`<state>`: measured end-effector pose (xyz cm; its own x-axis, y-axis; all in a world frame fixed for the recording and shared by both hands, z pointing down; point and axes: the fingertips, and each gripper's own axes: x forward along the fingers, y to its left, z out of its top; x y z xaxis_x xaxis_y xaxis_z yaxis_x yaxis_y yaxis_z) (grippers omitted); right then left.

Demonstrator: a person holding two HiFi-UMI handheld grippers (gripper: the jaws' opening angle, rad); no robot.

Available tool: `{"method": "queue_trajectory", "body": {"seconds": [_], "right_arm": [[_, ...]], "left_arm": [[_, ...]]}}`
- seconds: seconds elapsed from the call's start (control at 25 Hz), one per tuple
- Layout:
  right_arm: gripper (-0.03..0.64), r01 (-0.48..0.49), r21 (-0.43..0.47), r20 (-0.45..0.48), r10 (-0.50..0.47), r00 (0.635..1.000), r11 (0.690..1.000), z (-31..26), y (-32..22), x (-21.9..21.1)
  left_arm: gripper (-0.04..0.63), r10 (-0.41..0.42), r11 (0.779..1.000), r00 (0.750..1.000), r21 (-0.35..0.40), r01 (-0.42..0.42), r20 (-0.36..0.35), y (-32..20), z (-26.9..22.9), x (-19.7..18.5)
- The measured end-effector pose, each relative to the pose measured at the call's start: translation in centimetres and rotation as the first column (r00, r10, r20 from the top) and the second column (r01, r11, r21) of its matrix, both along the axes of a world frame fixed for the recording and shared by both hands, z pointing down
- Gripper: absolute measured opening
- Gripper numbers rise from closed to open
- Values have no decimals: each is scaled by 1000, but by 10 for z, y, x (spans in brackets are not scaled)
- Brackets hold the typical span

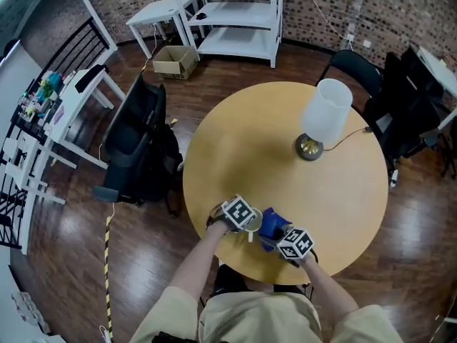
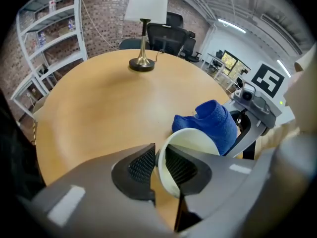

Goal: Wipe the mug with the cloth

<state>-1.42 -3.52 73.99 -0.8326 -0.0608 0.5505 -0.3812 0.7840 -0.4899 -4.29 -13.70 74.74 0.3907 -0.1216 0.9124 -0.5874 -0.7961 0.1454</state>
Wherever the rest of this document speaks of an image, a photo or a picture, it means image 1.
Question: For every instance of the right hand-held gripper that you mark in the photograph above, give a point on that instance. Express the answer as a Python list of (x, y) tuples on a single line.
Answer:
[(296, 245)]

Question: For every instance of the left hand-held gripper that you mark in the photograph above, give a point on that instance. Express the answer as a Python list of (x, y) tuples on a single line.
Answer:
[(238, 213)]

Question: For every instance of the cream cup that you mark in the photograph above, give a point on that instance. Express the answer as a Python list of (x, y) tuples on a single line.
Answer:
[(257, 223)]

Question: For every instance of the blue cloth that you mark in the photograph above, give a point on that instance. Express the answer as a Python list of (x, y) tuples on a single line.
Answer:
[(271, 222)]

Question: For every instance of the person's right forearm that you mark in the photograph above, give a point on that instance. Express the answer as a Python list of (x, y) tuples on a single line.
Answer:
[(328, 288)]

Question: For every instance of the person's left forearm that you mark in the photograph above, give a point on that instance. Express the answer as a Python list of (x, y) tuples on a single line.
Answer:
[(200, 263)]

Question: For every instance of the person's black trousers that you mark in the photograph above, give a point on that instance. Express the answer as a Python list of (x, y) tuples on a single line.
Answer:
[(228, 281)]

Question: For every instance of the person's beige shirt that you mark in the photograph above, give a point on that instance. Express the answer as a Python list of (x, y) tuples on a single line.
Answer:
[(257, 316)]

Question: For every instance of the black office chair grey armrest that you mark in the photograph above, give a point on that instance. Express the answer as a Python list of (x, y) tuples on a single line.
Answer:
[(135, 148)]

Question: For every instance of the white shade table lamp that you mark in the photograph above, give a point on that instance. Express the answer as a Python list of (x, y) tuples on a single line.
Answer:
[(328, 109)]

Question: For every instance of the white power strip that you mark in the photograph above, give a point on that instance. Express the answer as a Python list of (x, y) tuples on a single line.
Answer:
[(105, 332), (394, 178)]

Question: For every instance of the yellow black striped floor tape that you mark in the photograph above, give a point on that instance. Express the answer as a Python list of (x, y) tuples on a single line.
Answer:
[(108, 277)]

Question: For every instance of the cardboard box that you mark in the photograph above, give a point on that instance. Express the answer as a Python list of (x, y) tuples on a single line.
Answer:
[(175, 61)]

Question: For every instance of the black folding chair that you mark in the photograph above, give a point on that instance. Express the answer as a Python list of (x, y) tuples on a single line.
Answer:
[(353, 66)]

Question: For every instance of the white metal shelf rack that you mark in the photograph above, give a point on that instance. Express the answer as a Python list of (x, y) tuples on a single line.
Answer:
[(235, 16)]

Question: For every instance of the black pouch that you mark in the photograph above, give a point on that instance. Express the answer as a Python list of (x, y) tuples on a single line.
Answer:
[(91, 77)]

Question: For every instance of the small black object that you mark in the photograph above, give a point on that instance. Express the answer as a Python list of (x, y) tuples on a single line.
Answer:
[(201, 15)]

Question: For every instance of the pink paper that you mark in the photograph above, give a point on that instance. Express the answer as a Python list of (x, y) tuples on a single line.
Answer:
[(59, 115)]

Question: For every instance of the white low desk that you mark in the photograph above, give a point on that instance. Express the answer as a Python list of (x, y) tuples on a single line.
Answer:
[(25, 173)]

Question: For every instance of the small white table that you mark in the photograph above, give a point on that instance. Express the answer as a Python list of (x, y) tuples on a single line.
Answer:
[(157, 11)]

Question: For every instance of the blue box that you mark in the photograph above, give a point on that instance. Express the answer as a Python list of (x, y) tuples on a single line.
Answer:
[(55, 80)]

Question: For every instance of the small green plant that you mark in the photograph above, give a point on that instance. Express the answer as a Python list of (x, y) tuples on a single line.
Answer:
[(46, 88)]

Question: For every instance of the black metal railing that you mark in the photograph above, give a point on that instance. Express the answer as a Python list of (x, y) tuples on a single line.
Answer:
[(71, 52)]

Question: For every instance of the black cluttered side table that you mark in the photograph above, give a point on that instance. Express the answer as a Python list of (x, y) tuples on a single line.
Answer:
[(28, 111)]

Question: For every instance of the white side table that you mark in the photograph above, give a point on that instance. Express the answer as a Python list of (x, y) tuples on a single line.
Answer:
[(441, 71)]

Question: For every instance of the white wall socket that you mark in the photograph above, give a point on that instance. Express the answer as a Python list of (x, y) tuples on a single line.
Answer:
[(366, 44)]

